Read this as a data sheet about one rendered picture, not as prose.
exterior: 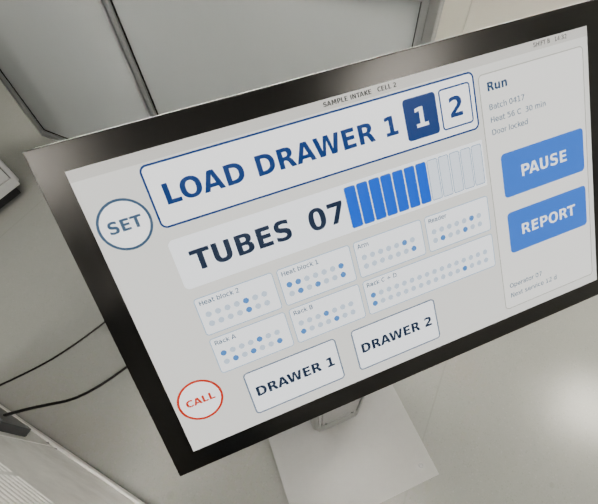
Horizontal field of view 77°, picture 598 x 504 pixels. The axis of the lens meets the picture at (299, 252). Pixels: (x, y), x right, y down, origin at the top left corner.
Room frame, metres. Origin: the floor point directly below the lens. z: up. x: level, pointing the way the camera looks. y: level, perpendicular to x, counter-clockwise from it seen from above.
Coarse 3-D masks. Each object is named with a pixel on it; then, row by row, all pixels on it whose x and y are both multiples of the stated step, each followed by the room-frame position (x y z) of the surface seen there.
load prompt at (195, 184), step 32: (384, 96) 0.29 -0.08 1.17; (416, 96) 0.29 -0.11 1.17; (448, 96) 0.29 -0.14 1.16; (288, 128) 0.26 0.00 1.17; (320, 128) 0.26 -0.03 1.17; (352, 128) 0.26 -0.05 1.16; (384, 128) 0.27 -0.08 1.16; (416, 128) 0.27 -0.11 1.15; (448, 128) 0.28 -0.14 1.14; (160, 160) 0.23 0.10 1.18; (192, 160) 0.23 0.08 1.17; (224, 160) 0.23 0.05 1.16; (256, 160) 0.24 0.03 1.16; (288, 160) 0.24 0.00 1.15; (320, 160) 0.24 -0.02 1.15; (352, 160) 0.25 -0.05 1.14; (160, 192) 0.21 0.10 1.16; (192, 192) 0.21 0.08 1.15; (224, 192) 0.22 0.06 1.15; (256, 192) 0.22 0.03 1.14; (160, 224) 0.19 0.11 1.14
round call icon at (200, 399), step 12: (192, 384) 0.10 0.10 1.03; (204, 384) 0.10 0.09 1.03; (216, 384) 0.10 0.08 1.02; (180, 396) 0.09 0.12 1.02; (192, 396) 0.09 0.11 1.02; (204, 396) 0.09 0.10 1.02; (216, 396) 0.09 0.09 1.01; (180, 408) 0.08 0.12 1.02; (192, 408) 0.08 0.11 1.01; (204, 408) 0.08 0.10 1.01; (216, 408) 0.08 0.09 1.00; (228, 408) 0.08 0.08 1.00; (192, 420) 0.07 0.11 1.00; (204, 420) 0.07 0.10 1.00
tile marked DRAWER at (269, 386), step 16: (304, 352) 0.12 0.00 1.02; (320, 352) 0.12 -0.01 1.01; (336, 352) 0.12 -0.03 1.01; (256, 368) 0.11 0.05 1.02; (272, 368) 0.11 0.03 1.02; (288, 368) 0.11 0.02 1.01; (304, 368) 0.11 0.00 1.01; (320, 368) 0.11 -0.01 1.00; (336, 368) 0.11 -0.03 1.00; (256, 384) 0.10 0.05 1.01; (272, 384) 0.10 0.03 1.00; (288, 384) 0.10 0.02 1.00; (304, 384) 0.10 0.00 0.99; (320, 384) 0.10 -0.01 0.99; (256, 400) 0.09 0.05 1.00; (272, 400) 0.09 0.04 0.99; (288, 400) 0.09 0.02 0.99
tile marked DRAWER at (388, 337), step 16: (416, 304) 0.16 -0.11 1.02; (432, 304) 0.16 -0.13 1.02; (384, 320) 0.15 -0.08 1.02; (400, 320) 0.15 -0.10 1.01; (416, 320) 0.15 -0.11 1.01; (432, 320) 0.15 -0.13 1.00; (352, 336) 0.13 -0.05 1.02; (368, 336) 0.14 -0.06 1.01; (384, 336) 0.14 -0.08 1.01; (400, 336) 0.14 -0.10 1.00; (416, 336) 0.14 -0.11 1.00; (432, 336) 0.14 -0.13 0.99; (368, 352) 0.12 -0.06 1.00; (384, 352) 0.12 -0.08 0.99; (400, 352) 0.12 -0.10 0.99
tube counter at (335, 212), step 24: (480, 144) 0.27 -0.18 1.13; (408, 168) 0.25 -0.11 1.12; (432, 168) 0.25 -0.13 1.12; (456, 168) 0.25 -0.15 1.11; (480, 168) 0.26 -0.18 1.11; (336, 192) 0.23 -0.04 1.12; (360, 192) 0.23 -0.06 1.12; (384, 192) 0.23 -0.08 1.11; (408, 192) 0.23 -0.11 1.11; (432, 192) 0.24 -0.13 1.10; (456, 192) 0.24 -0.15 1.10; (312, 216) 0.21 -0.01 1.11; (336, 216) 0.21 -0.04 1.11; (360, 216) 0.21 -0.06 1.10; (384, 216) 0.22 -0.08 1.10; (312, 240) 0.20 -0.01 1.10
